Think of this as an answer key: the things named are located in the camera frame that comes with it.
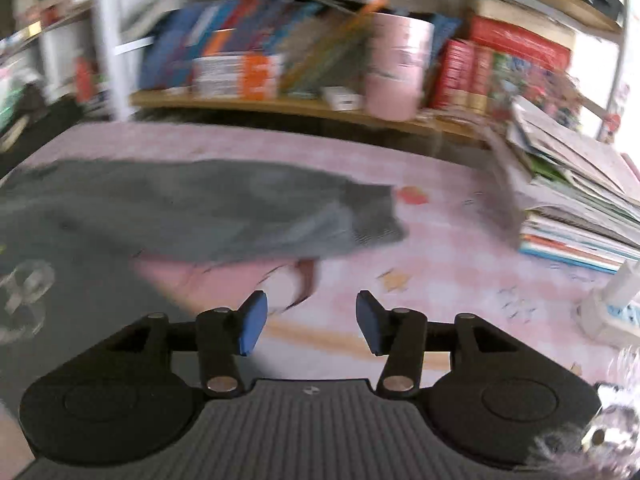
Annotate flat red book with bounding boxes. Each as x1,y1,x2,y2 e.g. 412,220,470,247
467,14,573,73

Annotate white power strip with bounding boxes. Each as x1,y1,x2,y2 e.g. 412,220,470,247
572,257,640,348

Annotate dark grey garment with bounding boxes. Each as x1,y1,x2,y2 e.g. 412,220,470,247
0,157,408,411

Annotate small white box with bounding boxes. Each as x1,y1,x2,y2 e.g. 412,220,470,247
321,86,363,112

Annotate wooden bookshelf with white frame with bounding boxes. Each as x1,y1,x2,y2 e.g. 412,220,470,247
0,0,640,153

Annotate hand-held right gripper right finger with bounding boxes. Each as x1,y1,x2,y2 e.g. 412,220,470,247
356,290,531,396

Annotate orange and white boxes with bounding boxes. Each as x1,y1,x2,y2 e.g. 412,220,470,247
191,52,283,101

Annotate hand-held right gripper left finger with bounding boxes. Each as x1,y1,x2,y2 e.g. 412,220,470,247
97,290,269,395

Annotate pink checked table cover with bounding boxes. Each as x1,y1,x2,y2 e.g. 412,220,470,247
0,121,640,466

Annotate row of colourful books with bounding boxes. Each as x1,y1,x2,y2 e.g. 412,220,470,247
137,0,376,98

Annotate stack of magazines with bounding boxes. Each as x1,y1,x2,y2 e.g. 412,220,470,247
505,95,640,275

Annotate standing red books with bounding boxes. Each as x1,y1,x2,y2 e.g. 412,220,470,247
431,39,496,115

